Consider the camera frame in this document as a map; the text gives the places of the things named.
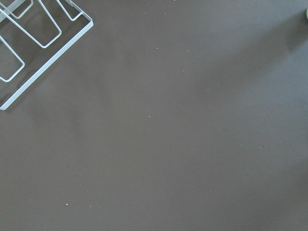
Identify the white wire cup rack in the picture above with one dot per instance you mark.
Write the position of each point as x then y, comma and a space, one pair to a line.
34, 34

